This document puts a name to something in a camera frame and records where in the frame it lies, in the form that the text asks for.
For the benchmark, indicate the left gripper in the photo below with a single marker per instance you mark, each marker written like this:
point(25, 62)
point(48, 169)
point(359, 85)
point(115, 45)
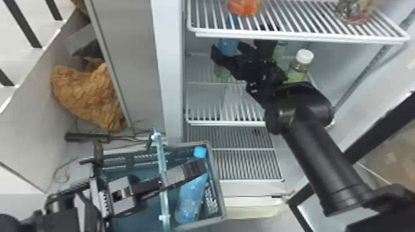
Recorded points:
point(118, 196)

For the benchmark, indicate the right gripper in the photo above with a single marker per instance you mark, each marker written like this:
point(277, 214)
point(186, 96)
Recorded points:
point(251, 69)

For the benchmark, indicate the blue basket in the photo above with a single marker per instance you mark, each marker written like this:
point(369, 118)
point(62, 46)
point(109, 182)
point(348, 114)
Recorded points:
point(214, 181)

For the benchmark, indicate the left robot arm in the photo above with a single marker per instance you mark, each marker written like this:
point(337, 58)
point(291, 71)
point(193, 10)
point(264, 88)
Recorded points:
point(48, 217)

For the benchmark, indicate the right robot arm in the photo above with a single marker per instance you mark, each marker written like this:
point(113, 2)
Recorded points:
point(319, 157)

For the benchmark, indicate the blue bottle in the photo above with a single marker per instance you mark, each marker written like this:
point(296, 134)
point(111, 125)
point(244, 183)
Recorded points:
point(228, 47)
point(191, 197)

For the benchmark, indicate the orange bottle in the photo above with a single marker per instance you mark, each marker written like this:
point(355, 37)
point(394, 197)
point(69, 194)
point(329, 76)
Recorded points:
point(243, 6)

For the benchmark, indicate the green bottle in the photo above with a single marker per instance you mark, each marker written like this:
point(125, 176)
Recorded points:
point(280, 53)
point(299, 68)

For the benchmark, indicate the white fridge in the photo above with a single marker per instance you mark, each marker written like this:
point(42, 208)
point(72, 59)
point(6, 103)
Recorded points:
point(168, 64)

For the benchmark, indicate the beige towel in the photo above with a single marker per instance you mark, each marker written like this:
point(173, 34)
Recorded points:
point(87, 94)

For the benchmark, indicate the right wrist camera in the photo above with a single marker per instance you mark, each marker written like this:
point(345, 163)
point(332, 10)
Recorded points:
point(266, 48)

